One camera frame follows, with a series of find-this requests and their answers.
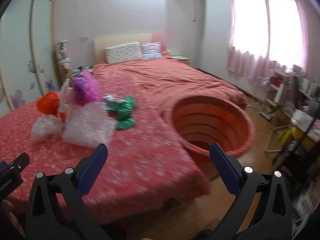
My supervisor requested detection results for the white plastic bag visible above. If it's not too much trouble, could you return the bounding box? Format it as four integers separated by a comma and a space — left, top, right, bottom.
30, 115, 64, 142

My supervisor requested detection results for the orange red plastic bag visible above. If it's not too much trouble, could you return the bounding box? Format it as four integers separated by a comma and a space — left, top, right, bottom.
36, 92, 66, 122

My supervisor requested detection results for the clear plastic bag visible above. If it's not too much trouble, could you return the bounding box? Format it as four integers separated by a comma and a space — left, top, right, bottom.
62, 102, 116, 148

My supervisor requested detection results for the green plastic bag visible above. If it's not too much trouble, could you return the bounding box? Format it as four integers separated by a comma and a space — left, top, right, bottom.
106, 95, 137, 130

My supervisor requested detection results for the black white patterned bag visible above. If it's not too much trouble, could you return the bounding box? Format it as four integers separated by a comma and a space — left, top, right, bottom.
102, 95, 127, 105

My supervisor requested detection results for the person's left hand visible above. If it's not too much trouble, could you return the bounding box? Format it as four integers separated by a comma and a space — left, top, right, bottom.
2, 200, 25, 237

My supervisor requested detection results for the cluttered desk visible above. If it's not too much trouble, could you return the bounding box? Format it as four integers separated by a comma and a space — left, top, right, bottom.
265, 65, 319, 165

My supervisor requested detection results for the floral red tablecloth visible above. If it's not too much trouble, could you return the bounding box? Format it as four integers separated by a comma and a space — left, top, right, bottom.
1, 75, 210, 224

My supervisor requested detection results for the red plastic laundry basket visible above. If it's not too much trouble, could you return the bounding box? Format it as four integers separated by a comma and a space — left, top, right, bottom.
164, 95, 255, 180

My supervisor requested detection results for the sliding door wardrobe with flowers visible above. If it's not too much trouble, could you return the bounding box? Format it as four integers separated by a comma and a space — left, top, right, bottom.
1, 0, 60, 115

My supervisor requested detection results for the purple pink plastic bag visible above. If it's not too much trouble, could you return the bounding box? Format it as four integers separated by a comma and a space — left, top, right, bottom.
72, 69, 99, 106

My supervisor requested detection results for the pink white left nightstand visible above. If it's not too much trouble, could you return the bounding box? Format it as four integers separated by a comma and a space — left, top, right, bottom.
71, 65, 93, 77

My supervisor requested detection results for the stuffed toy stack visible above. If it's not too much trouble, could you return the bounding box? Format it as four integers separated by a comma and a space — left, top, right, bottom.
56, 40, 72, 79

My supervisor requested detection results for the white rolling shelf cart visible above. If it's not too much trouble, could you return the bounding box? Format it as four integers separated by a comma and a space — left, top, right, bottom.
259, 69, 291, 121

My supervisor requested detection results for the beige wooden headboard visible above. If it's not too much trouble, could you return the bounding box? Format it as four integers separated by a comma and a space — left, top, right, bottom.
94, 33, 167, 63

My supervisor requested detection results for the bed with salmon duvet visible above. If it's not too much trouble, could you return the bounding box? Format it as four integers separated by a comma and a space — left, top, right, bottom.
93, 53, 246, 115

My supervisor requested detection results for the right nightstand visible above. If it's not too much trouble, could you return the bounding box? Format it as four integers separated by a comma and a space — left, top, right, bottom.
172, 56, 190, 65

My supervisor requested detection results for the white floral pillow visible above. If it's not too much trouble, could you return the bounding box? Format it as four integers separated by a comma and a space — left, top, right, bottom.
104, 42, 143, 64

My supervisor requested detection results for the pink window curtain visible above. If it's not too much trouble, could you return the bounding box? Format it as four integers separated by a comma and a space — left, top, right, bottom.
227, 0, 309, 82

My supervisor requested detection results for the pink striped pillow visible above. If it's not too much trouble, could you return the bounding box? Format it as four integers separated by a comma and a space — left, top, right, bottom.
140, 42, 162, 60

